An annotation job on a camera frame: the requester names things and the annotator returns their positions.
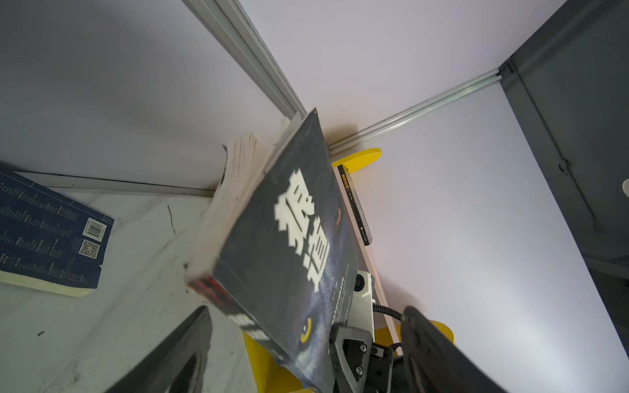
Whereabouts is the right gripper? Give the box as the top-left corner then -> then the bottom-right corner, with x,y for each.
330,325 -> 410,393

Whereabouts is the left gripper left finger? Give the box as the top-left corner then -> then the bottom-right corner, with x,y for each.
108,306 -> 213,392

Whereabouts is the yellow pink blue bookshelf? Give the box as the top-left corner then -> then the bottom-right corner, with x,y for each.
240,146 -> 455,393

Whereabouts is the black book yellow title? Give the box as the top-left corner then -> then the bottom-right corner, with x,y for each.
337,165 -> 373,246

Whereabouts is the blue book front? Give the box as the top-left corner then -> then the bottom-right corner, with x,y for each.
1,169 -> 115,298

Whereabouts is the black book with barcode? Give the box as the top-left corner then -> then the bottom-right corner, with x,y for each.
185,111 -> 362,392

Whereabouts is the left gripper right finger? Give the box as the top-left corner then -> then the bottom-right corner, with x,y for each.
401,306 -> 504,392

